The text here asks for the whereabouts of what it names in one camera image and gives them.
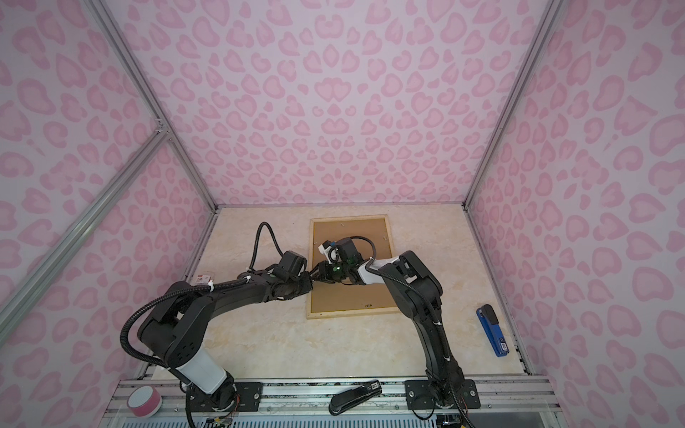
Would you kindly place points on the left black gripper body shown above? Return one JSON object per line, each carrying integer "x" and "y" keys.
{"x": 309, "y": 275}

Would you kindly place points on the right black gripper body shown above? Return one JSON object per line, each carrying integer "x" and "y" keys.
{"x": 338, "y": 272}

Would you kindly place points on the brown frame backing board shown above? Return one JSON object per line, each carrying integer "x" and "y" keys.
{"x": 353, "y": 302}

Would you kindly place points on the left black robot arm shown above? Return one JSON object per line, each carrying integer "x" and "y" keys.
{"x": 175, "y": 324}

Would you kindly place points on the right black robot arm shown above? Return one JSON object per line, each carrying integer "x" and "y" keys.
{"x": 417, "y": 294}

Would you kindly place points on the small clear pin box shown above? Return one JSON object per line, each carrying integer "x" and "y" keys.
{"x": 203, "y": 279}

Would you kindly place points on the black stapler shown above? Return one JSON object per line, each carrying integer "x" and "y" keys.
{"x": 346, "y": 400}

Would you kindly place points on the blue stapler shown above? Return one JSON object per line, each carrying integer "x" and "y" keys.
{"x": 490, "y": 324}

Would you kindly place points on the pink white tape roll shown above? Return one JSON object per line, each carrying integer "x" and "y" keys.
{"x": 144, "y": 402}

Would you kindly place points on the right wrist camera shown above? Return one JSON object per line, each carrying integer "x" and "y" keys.
{"x": 329, "y": 251}

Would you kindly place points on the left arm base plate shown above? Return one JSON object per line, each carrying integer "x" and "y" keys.
{"x": 238, "y": 397}

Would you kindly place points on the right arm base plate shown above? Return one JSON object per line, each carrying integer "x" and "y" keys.
{"x": 425, "y": 395}

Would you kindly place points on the aluminium mounting rail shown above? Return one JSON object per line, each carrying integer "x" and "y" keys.
{"x": 507, "y": 401}

